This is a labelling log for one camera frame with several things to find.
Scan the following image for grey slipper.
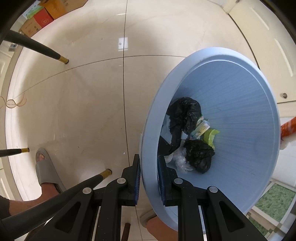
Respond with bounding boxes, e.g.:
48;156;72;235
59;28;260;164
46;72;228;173
35;148;66;193

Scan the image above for cardboard boxes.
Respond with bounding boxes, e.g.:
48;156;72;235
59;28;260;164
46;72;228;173
20;0;87;37

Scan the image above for black trash bag upper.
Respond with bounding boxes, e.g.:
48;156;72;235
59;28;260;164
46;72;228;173
166;97;202;137

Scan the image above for cream panelled door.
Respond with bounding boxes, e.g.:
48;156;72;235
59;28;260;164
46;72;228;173
223;0;295;103

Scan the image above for light blue trash bin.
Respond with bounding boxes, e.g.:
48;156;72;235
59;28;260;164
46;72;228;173
140;47;280;230

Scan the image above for green snack bag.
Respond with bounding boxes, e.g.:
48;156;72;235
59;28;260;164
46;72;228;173
203;128;220;150

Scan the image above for black trash bag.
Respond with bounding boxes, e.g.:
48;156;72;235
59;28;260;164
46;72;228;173
166;97;202;137
184;140;215;174

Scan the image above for black trash bag lower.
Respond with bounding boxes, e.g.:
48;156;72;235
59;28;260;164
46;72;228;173
184;140;215;174

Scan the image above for black table leg gold tip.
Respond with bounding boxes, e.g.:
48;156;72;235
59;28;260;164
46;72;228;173
2;30;69;64

